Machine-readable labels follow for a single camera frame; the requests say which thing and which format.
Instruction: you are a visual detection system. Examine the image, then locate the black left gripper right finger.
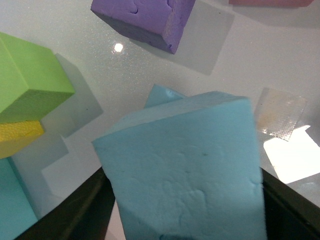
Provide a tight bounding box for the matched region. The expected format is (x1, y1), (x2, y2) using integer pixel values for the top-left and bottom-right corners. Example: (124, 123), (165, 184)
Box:
(261, 169), (320, 240)

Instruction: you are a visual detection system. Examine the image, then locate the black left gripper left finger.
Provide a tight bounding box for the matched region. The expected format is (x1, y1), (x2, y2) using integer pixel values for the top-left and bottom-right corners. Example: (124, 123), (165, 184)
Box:
(16, 168), (115, 240)

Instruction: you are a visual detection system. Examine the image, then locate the light blue foam block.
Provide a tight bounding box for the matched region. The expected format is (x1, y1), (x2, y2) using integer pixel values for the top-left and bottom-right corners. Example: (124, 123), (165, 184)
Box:
(144, 84), (186, 109)
(92, 91), (267, 240)

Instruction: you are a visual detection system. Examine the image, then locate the teal plastic bin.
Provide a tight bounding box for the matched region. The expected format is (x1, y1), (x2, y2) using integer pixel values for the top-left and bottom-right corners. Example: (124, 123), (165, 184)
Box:
(0, 158), (38, 240)

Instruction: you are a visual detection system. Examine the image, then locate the clear tape patch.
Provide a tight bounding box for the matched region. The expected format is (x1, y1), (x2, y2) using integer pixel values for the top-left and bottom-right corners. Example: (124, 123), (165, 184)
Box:
(254, 87), (307, 141)

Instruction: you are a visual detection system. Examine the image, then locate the yellow foam block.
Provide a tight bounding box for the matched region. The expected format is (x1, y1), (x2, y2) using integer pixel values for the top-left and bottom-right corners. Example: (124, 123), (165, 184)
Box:
(0, 120), (45, 159)

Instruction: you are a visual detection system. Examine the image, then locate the green foam block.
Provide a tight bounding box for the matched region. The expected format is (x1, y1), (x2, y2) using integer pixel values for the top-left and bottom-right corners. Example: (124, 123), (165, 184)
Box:
(0, 33), (75, 123)

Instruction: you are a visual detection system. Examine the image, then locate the purple foam block far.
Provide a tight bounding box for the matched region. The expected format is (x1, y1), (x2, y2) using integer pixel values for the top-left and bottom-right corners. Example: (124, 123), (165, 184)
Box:
(90, 0), (195, 54)

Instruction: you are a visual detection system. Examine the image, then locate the pink foam block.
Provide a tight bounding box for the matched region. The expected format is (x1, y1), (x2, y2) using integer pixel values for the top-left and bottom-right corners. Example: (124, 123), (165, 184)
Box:
(228, 0), (313, 8)

